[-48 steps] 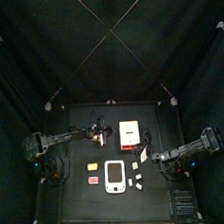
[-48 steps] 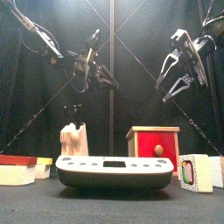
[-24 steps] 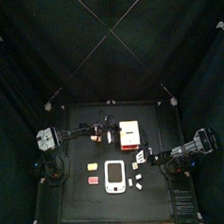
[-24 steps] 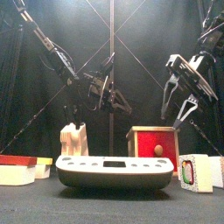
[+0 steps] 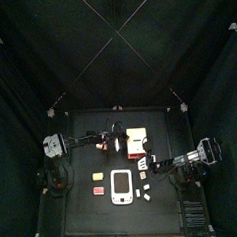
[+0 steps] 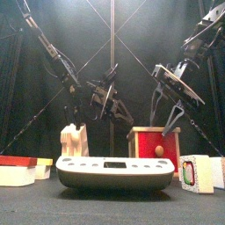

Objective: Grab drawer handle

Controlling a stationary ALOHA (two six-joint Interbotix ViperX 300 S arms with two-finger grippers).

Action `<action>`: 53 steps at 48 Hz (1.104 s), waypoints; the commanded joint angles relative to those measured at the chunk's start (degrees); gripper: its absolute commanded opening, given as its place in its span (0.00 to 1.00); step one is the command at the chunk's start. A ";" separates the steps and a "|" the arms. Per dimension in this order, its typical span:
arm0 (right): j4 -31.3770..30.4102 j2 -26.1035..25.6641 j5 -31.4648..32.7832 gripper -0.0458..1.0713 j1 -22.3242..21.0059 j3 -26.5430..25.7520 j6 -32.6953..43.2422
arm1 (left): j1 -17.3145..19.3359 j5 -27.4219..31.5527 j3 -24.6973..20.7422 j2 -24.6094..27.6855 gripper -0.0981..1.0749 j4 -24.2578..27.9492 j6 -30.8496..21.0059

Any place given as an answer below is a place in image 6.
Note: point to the wooden toy knife block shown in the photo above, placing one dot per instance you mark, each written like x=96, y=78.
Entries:
x=74, y=143

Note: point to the wooden drawer cabinet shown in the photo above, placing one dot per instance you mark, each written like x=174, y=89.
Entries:
x=133, y=143

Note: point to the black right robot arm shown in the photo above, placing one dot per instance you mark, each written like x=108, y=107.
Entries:
x=202, y=41

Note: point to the plain white box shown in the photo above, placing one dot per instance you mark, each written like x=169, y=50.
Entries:
x=216, y=172

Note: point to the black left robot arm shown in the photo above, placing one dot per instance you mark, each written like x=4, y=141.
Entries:
x=60, y=66

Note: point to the white box with red lid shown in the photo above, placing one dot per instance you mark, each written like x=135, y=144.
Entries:
x=14, y=175

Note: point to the red drawer with wooden knob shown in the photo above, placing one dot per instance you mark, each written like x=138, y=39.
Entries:
x=146, y=146

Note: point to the white toy kitchen scale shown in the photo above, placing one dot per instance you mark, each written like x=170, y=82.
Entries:
x=114, y=175

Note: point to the white speckled box with window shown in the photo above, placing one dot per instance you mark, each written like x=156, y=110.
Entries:
x=205, y=175

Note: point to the vertical metal frame pole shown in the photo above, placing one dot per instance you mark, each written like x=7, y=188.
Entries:
x=112, y=29

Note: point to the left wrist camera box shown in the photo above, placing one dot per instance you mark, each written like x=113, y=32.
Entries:
x=110, y=74

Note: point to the white box with yellow lid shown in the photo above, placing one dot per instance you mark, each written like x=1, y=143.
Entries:
x=42, y=172

